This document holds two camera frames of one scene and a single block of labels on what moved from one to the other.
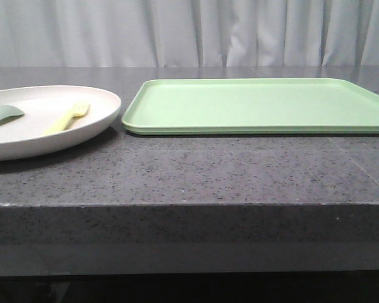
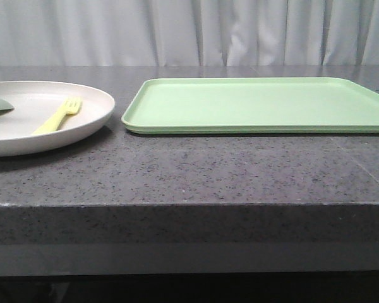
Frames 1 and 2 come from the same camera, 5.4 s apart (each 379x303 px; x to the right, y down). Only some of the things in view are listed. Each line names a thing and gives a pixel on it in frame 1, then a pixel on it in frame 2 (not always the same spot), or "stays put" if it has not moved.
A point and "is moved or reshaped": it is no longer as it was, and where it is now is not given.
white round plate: [43, 106] is moved or reshaped
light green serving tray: [257, 106] stays put
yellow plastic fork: [77, 109] to [72, 106]
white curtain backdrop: [189, 33] stays put
